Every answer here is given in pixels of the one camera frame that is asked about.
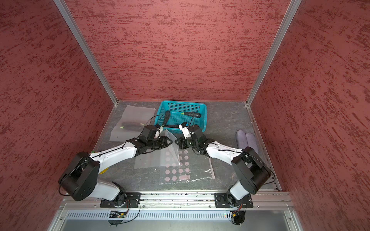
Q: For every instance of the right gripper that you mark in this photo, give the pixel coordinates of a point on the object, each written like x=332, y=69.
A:
x=179, y=144

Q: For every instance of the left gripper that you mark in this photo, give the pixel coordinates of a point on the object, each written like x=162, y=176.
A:
x=163, y=142

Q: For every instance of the clear zip-top bag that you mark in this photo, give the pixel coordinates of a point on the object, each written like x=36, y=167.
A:
x=159, y=157
x=132, y=114

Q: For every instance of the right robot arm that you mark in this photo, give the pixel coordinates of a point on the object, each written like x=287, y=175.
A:
x=251, y=171

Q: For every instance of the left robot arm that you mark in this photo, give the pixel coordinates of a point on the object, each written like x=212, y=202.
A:
x=80, y=179

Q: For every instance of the pink dotted zip-top bag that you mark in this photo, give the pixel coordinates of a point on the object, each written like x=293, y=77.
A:
x=175, y=168

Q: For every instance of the clear bag with white zipper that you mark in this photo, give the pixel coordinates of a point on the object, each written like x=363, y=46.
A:
x=200, y=168

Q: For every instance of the teal plastic basket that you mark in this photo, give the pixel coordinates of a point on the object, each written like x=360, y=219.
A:
x=180, y=112

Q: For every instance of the purple roller left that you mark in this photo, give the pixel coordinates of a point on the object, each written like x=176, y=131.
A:
x=242, y=141

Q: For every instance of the purple roller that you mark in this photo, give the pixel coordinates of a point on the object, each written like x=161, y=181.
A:
x=252, y=142
x=242, y=141

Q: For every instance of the purple roller right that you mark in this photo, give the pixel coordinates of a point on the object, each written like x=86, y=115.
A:
x=252, y=142

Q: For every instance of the left circuit board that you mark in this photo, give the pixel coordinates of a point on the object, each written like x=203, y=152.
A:
x=117, y=214

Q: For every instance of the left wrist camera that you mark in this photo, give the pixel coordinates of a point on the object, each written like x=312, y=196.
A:
x=152, y=132

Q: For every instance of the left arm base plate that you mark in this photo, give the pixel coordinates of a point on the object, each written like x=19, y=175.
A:
x=122, y=201

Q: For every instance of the aluminium front rail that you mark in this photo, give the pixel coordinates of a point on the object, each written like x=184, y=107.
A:
x=178, y=206

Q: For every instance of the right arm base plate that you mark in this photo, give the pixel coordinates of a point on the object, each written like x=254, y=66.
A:
x=226, y=200

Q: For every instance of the left corner aluminium post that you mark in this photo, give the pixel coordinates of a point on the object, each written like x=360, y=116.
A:
x=71, y=23

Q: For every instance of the corner aluminium post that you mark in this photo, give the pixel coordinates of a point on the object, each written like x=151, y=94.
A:
x=282, y=30
x=71, y=23

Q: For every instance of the right corner aluminium post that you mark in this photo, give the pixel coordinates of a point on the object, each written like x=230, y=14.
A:
x=282, y=30

